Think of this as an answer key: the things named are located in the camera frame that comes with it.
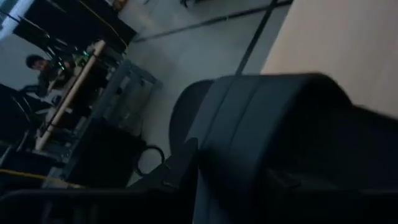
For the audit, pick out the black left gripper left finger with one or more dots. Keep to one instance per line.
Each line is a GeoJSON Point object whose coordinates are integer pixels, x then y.
{"type": "Point", "coordinates": [93, 208]}

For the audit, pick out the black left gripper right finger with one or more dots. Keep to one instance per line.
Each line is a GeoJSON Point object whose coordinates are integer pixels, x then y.
{"type": "Point", "coordinates": [311, 208]}

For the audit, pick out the black slide sandal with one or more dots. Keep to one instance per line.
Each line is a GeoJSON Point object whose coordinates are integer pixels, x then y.
{"type": "Point", "coordinates": [248, 109]}

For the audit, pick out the black case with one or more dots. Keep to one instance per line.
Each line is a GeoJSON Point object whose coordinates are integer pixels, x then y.
{"type": "Point", "coordinates": [105, 155]}

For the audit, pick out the wooden background table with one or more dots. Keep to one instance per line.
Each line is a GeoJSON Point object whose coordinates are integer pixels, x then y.
{"type": "Point", "coordinates": [69, 96]}

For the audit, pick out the black office chair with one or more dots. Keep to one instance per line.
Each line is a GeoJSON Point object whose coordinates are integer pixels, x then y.
{"type": "Point", "coordinates": [12, 118]}

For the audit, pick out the grey metal rack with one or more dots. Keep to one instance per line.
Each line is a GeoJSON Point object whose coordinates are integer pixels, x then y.
{"type": "Point", "coordinates": [140, 72]}

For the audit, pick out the person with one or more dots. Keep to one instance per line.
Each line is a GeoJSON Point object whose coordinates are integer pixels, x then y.
{"type": "Point", "coordinates": [35, 62]}

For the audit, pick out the thin black bar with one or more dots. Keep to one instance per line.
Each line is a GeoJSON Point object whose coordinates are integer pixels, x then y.
{"type": "Point", "coordinates": [256, 37]}
{"type": "Point", "coordinates": [202, 24]}

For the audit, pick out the black partition panels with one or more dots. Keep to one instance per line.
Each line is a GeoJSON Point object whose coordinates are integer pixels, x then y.
{"type": "Point", "coordinates": [77, 25]}

